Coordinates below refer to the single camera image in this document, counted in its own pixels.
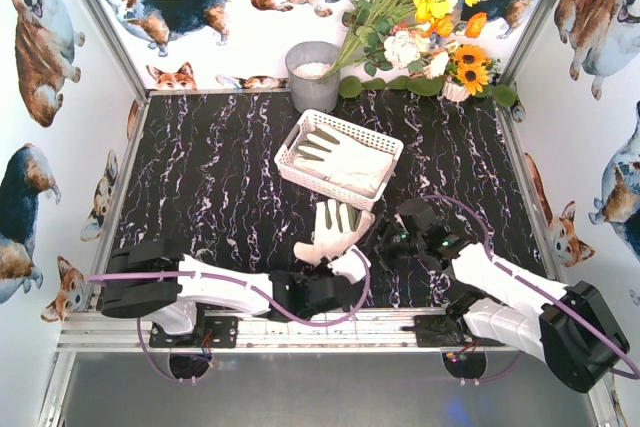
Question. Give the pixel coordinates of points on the edge work glove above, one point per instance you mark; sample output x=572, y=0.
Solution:
x=337, y=227

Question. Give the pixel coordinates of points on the white plastic storage basket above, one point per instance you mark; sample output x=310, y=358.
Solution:
x=307, y=122

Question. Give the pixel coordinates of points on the artificial flower bouquet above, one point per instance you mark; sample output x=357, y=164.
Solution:
x=428, y=41

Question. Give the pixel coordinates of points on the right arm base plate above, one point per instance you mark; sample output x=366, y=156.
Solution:
x=443, y=331

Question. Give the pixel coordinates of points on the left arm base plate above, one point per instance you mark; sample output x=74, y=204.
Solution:
x=213, y=332

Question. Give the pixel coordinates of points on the grey metal bucket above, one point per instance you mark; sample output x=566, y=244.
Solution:
x=313, y=82

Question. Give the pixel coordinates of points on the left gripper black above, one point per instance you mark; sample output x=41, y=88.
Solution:
x=343, y=291

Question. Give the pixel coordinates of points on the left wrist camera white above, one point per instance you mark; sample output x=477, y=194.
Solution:
x=352, y=264

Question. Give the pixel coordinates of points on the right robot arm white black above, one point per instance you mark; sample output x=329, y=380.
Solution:
x=569, y=328

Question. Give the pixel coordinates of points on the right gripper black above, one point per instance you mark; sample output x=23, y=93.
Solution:
x=382, y=235

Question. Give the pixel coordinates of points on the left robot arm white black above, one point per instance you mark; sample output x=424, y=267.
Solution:
x=157, y=281

